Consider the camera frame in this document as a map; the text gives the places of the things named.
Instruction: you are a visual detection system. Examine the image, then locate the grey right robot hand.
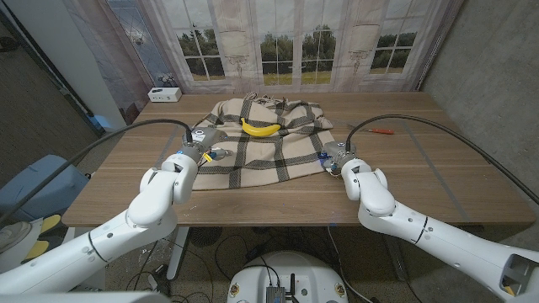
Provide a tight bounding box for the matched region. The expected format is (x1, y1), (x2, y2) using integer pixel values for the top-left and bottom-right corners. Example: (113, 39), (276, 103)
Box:
(318, 141), (358, 173)

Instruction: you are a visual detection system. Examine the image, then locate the black floor cable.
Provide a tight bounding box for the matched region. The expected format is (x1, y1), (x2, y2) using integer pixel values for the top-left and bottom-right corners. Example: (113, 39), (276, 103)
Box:
(214, 234), (253, 281)

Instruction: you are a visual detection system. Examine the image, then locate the red handled screwdriver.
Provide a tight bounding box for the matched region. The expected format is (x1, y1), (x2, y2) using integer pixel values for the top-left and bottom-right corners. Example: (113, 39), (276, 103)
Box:
(347, 123), (396, 136)

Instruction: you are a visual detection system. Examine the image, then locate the beige plaid scarf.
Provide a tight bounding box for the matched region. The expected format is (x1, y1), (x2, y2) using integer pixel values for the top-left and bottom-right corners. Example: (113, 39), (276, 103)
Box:
(184, 92), (336, 191)

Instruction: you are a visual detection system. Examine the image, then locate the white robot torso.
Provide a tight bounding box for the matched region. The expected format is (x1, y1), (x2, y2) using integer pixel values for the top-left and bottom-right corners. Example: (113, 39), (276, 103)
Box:
(226, 251), (350, 303)

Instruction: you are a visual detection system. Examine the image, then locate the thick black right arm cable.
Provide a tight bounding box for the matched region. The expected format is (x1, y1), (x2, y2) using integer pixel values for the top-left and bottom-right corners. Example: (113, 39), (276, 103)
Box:
(344, 114), (539, 207)

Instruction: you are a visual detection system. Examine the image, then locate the white table leg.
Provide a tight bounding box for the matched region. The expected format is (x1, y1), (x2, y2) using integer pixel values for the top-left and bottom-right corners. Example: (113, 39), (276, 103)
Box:
(166, 226), (190, 281)

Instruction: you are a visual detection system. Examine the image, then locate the grey white shoe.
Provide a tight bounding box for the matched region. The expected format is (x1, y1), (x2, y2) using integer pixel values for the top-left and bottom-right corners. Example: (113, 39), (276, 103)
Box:
(0, 221), (30, 253)

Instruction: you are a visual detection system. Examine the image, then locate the grey table leg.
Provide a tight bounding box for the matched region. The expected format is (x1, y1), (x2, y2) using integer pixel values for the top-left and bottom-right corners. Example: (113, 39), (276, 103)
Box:
(387, 242), (409, 282)

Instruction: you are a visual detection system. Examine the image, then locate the small black electronics box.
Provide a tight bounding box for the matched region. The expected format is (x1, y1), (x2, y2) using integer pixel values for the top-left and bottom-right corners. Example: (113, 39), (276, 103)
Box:
(265, 285), (287, 303)

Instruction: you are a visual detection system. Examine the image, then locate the white floor cable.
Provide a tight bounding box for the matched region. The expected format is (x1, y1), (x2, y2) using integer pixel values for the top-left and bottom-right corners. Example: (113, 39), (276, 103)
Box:
(327, 226), (374, 303)

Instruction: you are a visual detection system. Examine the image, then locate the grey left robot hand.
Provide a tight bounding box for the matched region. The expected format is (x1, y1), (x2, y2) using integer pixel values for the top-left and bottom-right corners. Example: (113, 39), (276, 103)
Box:
(180, 126), (235, 163)

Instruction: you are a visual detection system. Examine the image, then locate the printed window backdrop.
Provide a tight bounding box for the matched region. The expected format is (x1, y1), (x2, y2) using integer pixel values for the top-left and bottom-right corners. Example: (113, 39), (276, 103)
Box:
(61, 0), (464, 127)

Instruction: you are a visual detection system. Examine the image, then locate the white robot shoulder cover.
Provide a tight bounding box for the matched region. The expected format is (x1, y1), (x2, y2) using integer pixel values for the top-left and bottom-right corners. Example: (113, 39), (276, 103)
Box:
(0, 290), (172, 303)

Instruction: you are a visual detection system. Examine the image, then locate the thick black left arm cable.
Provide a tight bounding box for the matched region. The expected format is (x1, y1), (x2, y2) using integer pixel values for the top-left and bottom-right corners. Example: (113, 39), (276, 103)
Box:
(0, 118), (195, 224)

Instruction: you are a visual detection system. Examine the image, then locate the white power strip box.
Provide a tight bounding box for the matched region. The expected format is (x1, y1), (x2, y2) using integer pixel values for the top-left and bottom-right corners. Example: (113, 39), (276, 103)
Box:
(147, 87), (183, 104)

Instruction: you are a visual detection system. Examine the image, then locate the yellow toy banana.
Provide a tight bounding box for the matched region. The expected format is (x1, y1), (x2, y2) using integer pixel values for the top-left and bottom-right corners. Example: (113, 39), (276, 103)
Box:
(240, 117), (282, 138)

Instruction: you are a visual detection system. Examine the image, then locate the black yellow foot pedal unit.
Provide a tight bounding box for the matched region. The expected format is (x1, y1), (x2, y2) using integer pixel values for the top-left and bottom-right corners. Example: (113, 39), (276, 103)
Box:
(23, 213), (64, 262)

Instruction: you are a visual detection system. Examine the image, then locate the round black fan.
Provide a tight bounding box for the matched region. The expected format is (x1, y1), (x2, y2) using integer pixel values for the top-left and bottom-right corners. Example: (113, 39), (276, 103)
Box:
(188, 226), (223, 248)

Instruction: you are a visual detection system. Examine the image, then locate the clear crumpled plastic wrap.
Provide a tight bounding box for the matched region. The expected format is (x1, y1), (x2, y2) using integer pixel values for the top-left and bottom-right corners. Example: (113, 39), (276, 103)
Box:
(141, 237), (173, 268)

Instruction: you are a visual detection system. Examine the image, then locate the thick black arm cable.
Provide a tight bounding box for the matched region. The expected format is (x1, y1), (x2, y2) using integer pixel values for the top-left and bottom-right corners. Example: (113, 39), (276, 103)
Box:
(344, 114), (539, 207)
(0, 118), (195, 224)

